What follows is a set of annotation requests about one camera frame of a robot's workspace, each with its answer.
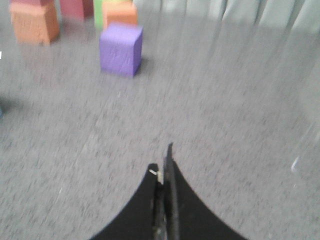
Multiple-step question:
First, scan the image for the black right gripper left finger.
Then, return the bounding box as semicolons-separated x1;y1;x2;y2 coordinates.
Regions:
91;163;166;240

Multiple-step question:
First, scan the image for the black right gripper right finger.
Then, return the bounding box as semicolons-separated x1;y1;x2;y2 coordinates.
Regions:
163;142;245;240

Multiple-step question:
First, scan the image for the purple foam block dented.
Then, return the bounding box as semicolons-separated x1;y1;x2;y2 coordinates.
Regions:
99;22;144;77

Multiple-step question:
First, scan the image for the pale grey curtain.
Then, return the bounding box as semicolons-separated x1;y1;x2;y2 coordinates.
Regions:
134;0;320;34

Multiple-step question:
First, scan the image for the orange foam block smooth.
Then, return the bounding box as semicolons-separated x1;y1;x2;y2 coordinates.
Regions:
102;1;138;29

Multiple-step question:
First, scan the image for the green foam block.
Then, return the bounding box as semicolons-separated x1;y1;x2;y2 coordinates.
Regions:
93;0;133;30

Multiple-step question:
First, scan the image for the red foam block rear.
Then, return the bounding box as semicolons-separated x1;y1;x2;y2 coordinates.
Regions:
59;0;94;21

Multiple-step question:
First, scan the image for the orange foam block dented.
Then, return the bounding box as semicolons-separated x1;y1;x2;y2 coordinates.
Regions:
9;0;60;45

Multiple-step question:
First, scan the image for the coral red foam block top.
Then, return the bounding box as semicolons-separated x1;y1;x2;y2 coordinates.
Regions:
9;0;54;7

